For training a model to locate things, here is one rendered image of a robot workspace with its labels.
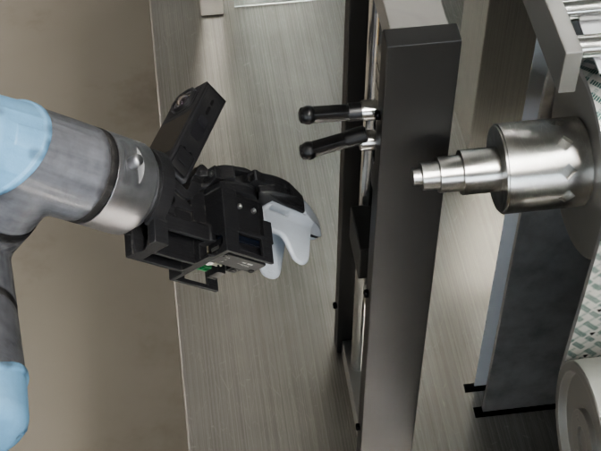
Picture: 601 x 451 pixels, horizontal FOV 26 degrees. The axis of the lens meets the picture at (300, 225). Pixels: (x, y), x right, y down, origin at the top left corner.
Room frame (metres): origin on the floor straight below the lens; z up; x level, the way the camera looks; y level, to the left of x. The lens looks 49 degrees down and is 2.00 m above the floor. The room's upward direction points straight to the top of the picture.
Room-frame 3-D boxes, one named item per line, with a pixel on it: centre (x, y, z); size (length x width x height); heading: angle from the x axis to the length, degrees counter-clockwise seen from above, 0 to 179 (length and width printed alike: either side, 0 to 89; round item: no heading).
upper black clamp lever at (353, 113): (0.65, -0.02, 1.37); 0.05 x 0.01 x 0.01; 98
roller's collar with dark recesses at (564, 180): (0.63, -0.17, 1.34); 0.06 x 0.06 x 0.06; 8
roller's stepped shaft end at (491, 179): (0.62, -0.11, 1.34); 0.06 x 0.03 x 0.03; 98
